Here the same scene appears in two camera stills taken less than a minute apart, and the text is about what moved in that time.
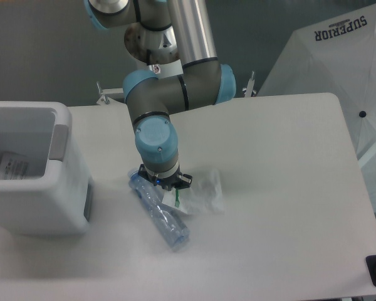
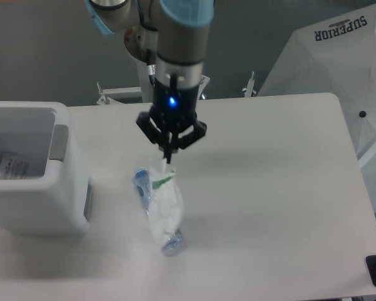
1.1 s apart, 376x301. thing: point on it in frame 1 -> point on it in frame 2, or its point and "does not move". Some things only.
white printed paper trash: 13,167 does not move
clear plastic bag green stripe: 203,197 -> 166,208
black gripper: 178,181 -> 174,110
